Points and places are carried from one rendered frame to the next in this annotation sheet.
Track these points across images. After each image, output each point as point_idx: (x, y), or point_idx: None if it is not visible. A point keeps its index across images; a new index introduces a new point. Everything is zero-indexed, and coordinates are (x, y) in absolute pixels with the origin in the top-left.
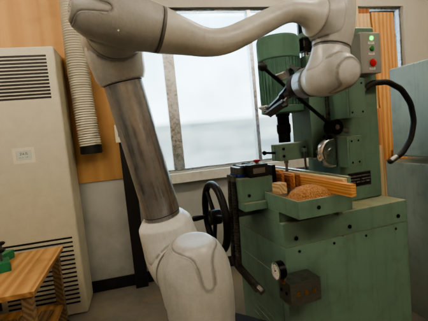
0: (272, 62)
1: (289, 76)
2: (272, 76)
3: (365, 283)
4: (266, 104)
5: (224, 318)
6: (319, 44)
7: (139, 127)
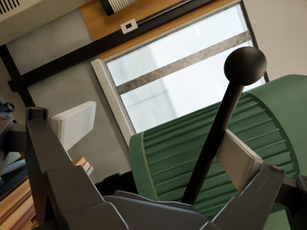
0: (259, 120)
1: (265, 223)
2: (219, 120)
3: None
4: (149, 137)
5: None
6: None
7: None
